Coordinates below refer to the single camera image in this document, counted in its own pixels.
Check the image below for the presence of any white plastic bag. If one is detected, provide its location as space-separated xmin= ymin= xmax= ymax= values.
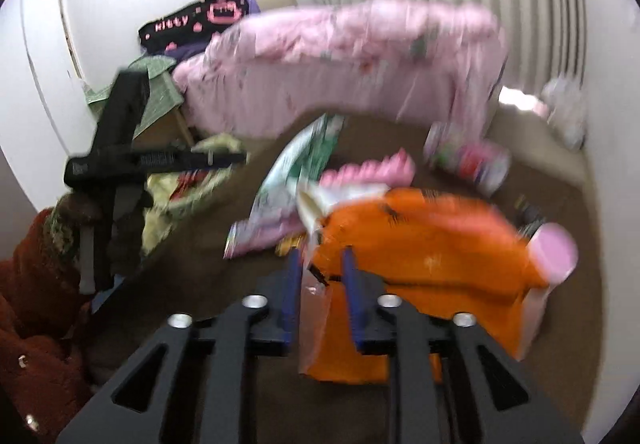
xmin=542 ymin=77 xmax=588 ymax=152

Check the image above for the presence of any green white snack packet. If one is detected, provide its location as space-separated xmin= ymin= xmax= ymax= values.
xmin=250 ymin=113 xmax=347 ymax=225

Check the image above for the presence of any pink cup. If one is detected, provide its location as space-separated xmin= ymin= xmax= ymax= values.
xmin=529 ymin=221 xmax=579 ymax=286

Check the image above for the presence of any small dark wrapper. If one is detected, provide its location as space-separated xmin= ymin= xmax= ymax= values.
xmin=514 ymin=194 xmax=547 ymax=237

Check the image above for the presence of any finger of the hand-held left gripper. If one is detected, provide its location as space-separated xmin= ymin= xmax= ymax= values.
xmin=132 ymin=148 xmax=249 ymax=171

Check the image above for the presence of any green patterned cloth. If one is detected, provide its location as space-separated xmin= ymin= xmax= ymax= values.
xmin=84 ymin=53 xmax=187 ymax=137

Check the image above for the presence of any pink caterpillar toy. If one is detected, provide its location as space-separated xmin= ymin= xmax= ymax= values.
xmin=319 ymin=148 xmax=417 ymax=190

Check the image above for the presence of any orange snack bag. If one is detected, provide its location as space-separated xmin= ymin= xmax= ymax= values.
xmin=297 ymin=184 xmax=551 ymax=385

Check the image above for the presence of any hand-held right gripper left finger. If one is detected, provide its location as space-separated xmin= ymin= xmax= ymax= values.
xmin=55 ymin=248 xmax=303 ymax=444

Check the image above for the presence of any bin with yellow-green bag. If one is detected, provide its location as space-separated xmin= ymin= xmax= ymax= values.
xmin=141 ymin=133 xmax=242 ymax=256

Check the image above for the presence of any pink striped snack packet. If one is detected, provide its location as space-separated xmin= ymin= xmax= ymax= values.
xmin=223 ymin=218 xmax=303 ymax=260

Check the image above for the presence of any pink floral quilt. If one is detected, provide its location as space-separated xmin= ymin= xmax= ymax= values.
xmin=172 ymin=0 xmax=508 ymax=140

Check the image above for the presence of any black cloth with pink print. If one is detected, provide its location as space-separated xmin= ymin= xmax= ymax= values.
xmin=138 ymin=0 xmax=257 ymax=56

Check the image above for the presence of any pink yellow snack packet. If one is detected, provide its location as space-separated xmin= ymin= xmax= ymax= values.
xmin=424 ymin=121 xmax=512 ymax=197

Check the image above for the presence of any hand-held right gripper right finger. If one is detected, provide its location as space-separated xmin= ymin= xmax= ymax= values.
xmin=341 ymin=248 xmax=586 ymax=444

